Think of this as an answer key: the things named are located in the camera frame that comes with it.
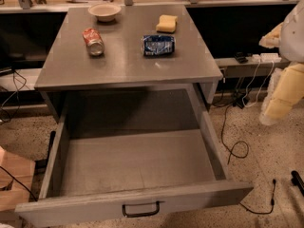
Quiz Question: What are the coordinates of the black pole on floor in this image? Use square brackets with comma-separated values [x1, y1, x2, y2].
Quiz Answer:
[291, 170, 304, 196]

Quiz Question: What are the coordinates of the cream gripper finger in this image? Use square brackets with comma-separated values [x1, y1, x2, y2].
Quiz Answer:
[258, 23, 282, 48]
[259, 63, 304, 125]

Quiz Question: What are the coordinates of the white power strip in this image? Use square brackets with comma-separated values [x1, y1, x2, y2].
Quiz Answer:
[252, 53, 281, 63]

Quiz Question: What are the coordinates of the black cable with connector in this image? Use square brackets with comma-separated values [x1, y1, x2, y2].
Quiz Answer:
[239, 178, 277, 216]

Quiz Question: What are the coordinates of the yellow sponge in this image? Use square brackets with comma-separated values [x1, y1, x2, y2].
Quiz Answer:
[156, 14, 178, 33]

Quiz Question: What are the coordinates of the red coke can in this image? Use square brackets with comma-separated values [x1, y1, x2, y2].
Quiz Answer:
[83, 28, 105, 56]

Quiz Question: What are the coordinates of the grey metal cabinet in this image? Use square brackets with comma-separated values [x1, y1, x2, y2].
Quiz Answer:
[33, 4, 224, 124]

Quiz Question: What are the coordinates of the beige bowl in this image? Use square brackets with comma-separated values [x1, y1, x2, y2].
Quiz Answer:
[88, 4, 121, 23]

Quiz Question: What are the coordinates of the open grey top drawer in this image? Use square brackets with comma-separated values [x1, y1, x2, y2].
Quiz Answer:
[15, 84, 253, 228]

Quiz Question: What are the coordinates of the black drawer handle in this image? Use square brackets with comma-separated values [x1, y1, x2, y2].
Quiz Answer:
[122, 201, 161, 219]

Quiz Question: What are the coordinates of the black cable on floor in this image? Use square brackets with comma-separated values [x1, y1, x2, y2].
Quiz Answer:
[211, 92, 250, 165]

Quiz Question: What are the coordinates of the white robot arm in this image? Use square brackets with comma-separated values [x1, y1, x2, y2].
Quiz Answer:
[259, 0, 304, 125]

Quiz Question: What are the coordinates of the black remote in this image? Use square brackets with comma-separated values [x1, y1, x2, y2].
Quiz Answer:
[235, 52, 248, 64]

